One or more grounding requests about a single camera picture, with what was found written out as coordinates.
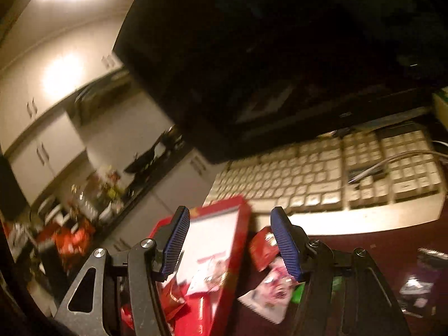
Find white pink snack packet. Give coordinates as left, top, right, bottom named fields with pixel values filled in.
left=238, top=255, right=302, bottom=324

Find green packet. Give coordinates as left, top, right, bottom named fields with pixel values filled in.
left=290, top=276, right=345, bottom=305

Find purple snack packet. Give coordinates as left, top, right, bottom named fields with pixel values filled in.
left=399, top=247, right=448, bottom=317

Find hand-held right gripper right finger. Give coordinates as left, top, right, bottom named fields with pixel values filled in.
left=270, top=206, right=412, bottom=336

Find black computer monitor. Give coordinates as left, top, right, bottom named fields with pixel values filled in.
left=113, top=0, right=448, bottom=164

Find white computer keyboard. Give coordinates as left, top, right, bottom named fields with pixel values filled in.
left=203, top=122, right=448, bottom=237

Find red snack packet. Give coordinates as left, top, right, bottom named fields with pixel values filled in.
left=248, top=227, right=281, bottom=272
left=121, top=280, right=190, bottom=336

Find red snack bags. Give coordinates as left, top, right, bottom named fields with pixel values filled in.
left=35, top=217, right=97, bottom=270

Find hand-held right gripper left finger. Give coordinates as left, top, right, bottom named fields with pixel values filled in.
left=52, top=206, right=191, bottom=336

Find white audio cable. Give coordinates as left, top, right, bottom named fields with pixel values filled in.
left=348, top=150, right=448, bottom=184

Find maroon table cloth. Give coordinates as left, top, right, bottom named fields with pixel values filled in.
left=224, top=213, right=448, bottom=336

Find white wall cabinets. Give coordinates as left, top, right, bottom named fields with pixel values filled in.
left=0, top=17, right=123, bottom=148

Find white cabinet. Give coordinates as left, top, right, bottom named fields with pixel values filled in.
left=87, top=143, right=225, bottom=253

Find red box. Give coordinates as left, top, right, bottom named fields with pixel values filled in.
left=147, top=196, right=253, bottom=336

